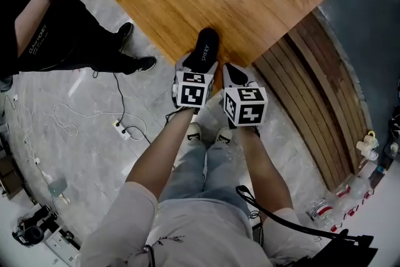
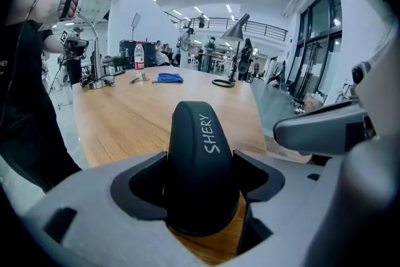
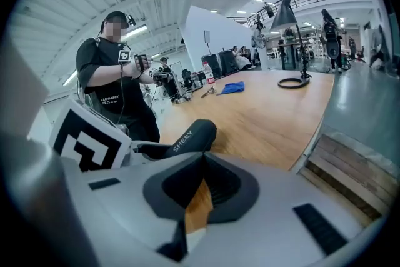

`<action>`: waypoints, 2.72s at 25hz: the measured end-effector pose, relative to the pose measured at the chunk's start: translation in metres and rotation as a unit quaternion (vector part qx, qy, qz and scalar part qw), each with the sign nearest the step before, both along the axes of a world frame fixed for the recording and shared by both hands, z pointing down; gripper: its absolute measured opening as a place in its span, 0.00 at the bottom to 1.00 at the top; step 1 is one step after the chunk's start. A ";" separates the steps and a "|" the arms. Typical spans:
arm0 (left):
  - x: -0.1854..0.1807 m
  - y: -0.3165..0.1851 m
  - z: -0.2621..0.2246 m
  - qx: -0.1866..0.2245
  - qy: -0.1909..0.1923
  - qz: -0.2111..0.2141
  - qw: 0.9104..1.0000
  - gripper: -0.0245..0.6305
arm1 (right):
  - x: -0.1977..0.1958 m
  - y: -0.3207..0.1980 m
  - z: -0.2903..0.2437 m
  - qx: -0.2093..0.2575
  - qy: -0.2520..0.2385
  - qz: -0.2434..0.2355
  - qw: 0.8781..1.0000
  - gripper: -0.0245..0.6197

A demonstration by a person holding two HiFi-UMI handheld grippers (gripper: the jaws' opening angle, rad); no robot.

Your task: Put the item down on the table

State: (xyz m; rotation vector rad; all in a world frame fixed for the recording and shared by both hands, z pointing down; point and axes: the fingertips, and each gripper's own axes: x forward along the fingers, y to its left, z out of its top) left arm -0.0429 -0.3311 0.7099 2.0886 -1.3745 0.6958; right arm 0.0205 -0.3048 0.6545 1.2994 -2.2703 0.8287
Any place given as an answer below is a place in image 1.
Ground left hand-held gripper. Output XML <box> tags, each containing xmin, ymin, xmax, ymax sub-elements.
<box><xmin>171</xmin><ymin>53</ymin><xmax>220</xmax><ymax>114</ymax></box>

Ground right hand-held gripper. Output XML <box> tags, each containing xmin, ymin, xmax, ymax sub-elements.
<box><xmin>220</xmin><ymin>63</ymin><xmax>269</xmax><ymax>136</ymax></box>

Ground black pouch with white lettering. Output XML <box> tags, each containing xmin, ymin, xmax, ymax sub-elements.
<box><xmin>182</xmin><ymin>27</ymin><xmax>220</xmax><ymax>73</ymax></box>

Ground person's right forearm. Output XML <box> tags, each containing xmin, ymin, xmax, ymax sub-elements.
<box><xmin>232</xmin><ymin>125</ymin><xmax>295</xmax><ymax>224</ymax></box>

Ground person's left forearm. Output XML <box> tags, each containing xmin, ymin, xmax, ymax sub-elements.
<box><xmin>124</xmin><ymin>108</ymin><xmax>201</xmax><ymax>201</ymax></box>

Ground person's right white shoe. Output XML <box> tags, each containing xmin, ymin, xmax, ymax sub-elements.
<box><xmin>214</xmin><ymin>126</ymin><xmax>234</xmax><ymax>146</ymax></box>

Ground person's white shoe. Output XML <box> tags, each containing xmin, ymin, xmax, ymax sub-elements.
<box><xmin>186</xmin><ymin>121</ymin><xmax>203</xmax><ymax>143</ymax></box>
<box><xmin>214</xmin><ymin>126</ymin><xmax>234</xmax><ymax>146</ymax></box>

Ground person's left white shoe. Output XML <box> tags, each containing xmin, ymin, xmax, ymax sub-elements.
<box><xmin>186</xmin><ymin>121</ymin><xmax>203</xmax><ymax>143</ymax></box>

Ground stack of wooden planks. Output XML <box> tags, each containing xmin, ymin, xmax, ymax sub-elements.
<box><xmin>252</xmin><ymin>7</ymin><xmax>373</xmax><ymax>192</ymax></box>

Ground white power strip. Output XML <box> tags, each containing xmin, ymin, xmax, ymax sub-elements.
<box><xmin>112</xmin><ymin>119</ymin><xmax>133</xmax><ymax>141</ymax></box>

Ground person's blue jeans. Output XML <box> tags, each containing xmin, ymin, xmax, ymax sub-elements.
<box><xmin>157</xmin><ymin>139</ymin><xmax>254</xmax><ymax>220</ymax></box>

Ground person's white shirt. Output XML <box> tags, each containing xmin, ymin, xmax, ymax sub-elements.
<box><xmin>79</xmin><ymin>181</ymin><xmax>324</xmax><ymax>267</ymax></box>

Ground clear bottle with red label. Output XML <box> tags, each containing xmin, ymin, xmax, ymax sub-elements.
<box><xmin>307</xmin><ymin>198</ymin><xmax>338</xmax><ymax>228</ymax></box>

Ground clear plastic bottle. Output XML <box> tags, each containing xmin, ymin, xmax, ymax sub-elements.
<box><xmin>324</xmin><ymin>174</ymin><xmax>376</xmax><ymax>217</ymax></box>

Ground pale green phone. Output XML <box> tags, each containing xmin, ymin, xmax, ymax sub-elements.
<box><xmin>46</xmin><ymin>177</ymin><xmax>68</xmax><ymax>198</ymax></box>

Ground white box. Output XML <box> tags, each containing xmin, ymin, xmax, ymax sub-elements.
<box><xmin>44</xmin><ymin>226</ymin><xmax>81</xmax><ymax>267</ymax></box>

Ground black power cable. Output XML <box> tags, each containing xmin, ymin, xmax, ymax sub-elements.
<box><xmin>92</xmin><ymin>69</ymin><xmax>154</xmax><ymax>144</ymax></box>

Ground black shoulder strap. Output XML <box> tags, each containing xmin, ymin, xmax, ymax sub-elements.
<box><xmin>235</xmin><ymin>184</ymin><xmax>349</xmax><ymax>242</ymax></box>

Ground thin white charger cable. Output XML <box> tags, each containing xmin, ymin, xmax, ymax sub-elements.
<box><xmin>4</xmin><ymin>93</ymin><xmax>43</xmax><ymax>167</ymax></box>

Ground black headphones and camera gear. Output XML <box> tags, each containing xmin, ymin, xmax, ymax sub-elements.
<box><xmin>11</xmin><ymin>204</ymin><xmax>61</xmax><ymax>247</ymax></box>

